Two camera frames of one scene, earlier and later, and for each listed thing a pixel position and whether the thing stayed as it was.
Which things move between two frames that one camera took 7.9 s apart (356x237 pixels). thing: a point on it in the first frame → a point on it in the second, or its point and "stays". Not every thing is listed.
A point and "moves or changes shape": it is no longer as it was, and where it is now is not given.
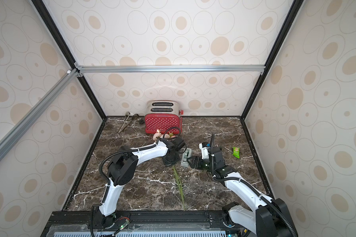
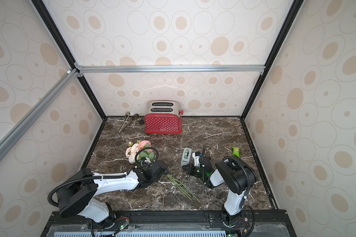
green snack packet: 236,152 stays
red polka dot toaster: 162,115 stays
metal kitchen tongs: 135,117 stays
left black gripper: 168,164 → 165,172
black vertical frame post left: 42,9 stays
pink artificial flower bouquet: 156,136 moves or changes shape
